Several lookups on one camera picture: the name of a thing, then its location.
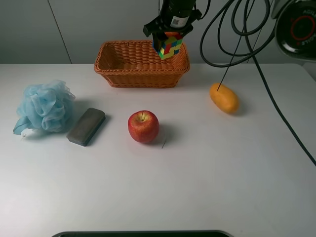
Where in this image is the red apple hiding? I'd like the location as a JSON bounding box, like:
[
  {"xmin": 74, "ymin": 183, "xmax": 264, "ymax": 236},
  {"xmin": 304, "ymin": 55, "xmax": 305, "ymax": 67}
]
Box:
[{"xmin": 128, "ymin": 110, "xmax": 159, "ymax": 143}]

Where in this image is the thin black cable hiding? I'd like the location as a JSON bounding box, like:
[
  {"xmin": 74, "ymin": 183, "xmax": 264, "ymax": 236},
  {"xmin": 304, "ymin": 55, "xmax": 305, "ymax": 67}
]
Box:
[{"xmin": 216, "ymin": 0, "xmax": 249, "ymax": 91}]

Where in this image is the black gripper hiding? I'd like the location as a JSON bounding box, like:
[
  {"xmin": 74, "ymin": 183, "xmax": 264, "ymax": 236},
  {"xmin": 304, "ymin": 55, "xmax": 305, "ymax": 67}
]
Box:
[{"xmin": 143, "ymin": 0, "xmax": 200, "ymax": 50}]

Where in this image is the brown wicker basket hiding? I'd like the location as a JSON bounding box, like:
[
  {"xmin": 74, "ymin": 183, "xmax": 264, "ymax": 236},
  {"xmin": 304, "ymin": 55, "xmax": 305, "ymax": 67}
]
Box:
[{"xmin": 94, "ymin": 40, "xmax": 190, "ymax": 88}]

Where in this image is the multicolour puzzle cube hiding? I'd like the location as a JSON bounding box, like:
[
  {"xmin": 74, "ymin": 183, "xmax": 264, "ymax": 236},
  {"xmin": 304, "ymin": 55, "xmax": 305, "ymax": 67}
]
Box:
[{"xmin": 155, "ymin": 32, "xmax": 183, "ymax": 60}]

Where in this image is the grey whiteboard eraser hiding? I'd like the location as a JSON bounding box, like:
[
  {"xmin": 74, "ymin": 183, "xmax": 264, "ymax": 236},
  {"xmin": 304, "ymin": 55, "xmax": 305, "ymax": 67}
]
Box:
[{"xmin": 67, "ymin": 108, "xmax": 106, "ymax": 147}]

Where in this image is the orange mango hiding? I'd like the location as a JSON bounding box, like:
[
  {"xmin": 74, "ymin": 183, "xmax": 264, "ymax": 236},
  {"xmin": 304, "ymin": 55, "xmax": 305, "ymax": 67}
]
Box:
[{"xmin": 209, "ymin": 83, "xmax": 239, "ymax": 114}]

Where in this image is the thick black cable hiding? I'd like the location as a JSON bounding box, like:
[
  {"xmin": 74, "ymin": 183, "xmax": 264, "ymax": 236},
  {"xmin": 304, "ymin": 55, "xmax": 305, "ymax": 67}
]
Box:
[{"xmin": 199, "ymin": 0, "xmax": 316, "ymax": 166}]

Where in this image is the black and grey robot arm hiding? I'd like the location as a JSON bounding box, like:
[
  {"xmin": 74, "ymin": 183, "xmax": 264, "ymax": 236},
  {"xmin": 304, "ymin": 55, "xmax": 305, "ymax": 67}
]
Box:
[{"xmin": 143, "ymin": 0, "xmax": 316, "ymax": 66}]

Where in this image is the blue mesh bath loofah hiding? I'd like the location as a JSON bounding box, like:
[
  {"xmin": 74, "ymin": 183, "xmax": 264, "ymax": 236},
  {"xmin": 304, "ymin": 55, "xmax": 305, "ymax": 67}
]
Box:
[{"xmin": 13, "ymin": 80, "xmax": 76, "ymax": 135}]

